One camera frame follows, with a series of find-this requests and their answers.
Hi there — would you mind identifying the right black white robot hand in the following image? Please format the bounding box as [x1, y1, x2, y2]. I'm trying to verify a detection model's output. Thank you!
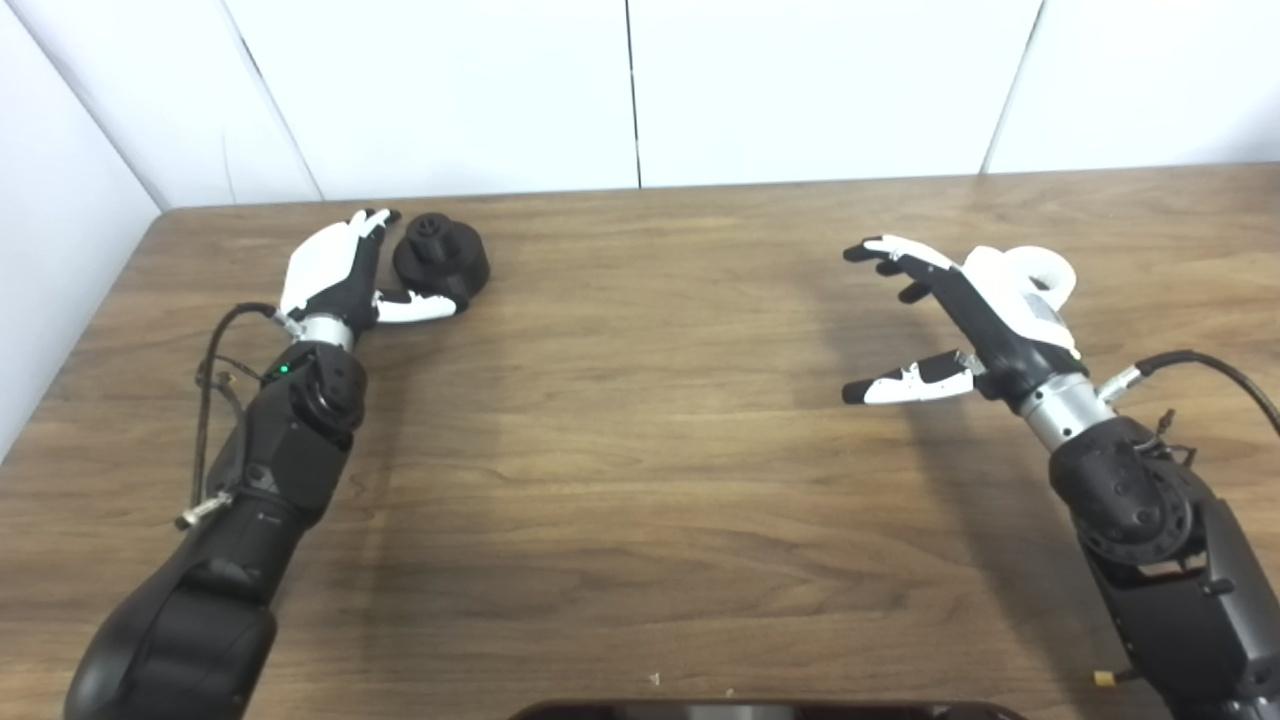
[842, 234, 1117, 453]

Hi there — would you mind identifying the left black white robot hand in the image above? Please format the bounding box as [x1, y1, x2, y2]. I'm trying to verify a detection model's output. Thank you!
[272, 207, 469, 353]

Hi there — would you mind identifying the white toothed plastic ring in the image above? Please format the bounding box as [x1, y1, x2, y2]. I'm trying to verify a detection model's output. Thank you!
[1000, 246, 1078, 311]

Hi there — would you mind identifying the round black plastic part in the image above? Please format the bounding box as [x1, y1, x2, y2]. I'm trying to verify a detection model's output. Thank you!
[393, 213, 491, 301]

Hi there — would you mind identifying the black robot chest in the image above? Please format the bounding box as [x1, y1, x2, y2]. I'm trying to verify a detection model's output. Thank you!
[508, 700, 1031, 720]

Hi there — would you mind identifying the thin black wrist wire loop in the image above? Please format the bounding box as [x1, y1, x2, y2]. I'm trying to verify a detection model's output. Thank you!
[1150, 408, 1196, 466]

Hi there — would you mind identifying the thick black right wrist cable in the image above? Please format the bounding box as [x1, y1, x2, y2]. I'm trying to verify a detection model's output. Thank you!
[1098, 350, 1280, 438]

